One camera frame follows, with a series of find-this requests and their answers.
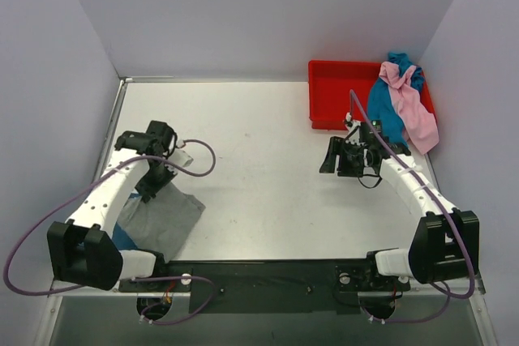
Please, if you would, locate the teal t shirt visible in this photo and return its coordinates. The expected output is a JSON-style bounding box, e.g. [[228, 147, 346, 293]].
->
[[367, 52, 425, 146]]

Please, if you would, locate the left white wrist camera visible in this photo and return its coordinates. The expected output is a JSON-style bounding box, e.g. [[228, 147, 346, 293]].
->
[[168, 148, 193, 168]]

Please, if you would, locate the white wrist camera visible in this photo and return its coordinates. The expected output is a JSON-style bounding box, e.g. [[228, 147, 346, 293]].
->
[[168, 148, 193, 168], [344, 112, 363, 145]]

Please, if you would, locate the red plastic bin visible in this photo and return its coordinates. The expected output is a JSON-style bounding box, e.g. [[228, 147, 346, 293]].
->
[[308, 60, 436, 130]]

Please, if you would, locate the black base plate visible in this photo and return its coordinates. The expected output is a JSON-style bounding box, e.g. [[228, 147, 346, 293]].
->
[[118, 258, 410, 314]]

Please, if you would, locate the folded dark blue t shirt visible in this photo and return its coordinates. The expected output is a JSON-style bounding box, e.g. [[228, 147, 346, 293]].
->
[[112, 193, 141, 250]]

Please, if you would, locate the pink t shirt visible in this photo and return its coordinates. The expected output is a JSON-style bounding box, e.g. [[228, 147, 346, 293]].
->
[[379, 62, 439, 155]]

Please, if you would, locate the grey t shirt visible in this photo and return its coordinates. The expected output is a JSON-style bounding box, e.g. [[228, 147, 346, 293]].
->
[[120, 183, 205, 262]]

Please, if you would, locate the aluminium front rail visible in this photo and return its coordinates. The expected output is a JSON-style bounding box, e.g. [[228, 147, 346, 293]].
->
[[48, 264, 487, 297]]

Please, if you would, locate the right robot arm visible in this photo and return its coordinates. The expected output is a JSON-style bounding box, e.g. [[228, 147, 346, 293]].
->
[[320, 121, 480, 288]]

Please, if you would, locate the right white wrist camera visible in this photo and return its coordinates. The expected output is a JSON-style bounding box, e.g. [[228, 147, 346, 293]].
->
[[344, 112, 363, 145]]

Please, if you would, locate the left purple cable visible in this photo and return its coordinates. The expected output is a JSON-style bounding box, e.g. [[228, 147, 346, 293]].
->
[[2, 139, 217, 327]]

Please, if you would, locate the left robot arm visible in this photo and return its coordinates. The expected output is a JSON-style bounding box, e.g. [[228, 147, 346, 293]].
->
[[47, 121, 177, 291]]

